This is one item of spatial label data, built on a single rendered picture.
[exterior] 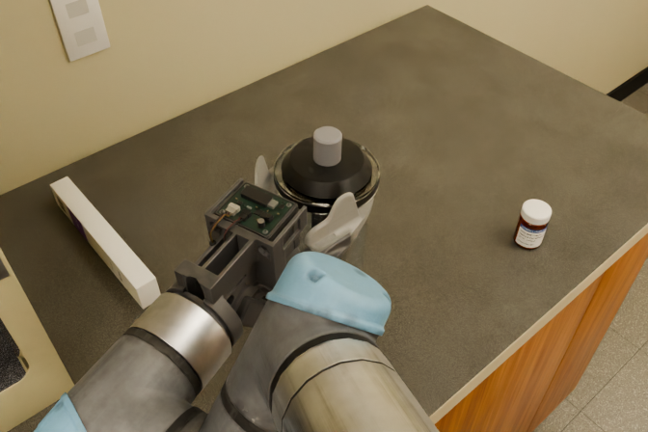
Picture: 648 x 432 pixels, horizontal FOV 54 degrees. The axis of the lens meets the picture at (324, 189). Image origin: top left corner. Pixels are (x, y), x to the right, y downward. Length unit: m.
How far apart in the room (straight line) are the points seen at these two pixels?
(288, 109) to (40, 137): 0.43
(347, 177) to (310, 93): 0.63
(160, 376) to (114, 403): 0.04
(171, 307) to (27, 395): 0.35
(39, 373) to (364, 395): 0.54
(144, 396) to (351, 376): 0.19
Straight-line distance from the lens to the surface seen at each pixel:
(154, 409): 0.47
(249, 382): 0.41
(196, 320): 0.50
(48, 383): 0.83
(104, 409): 0.47
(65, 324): 0.92
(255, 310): 0.56
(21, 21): 1.04
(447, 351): 0.85
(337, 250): 0.59
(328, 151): 0.61
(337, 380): 0.34
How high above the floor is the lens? 1.65
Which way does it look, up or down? 44 degrees down
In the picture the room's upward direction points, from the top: straight up
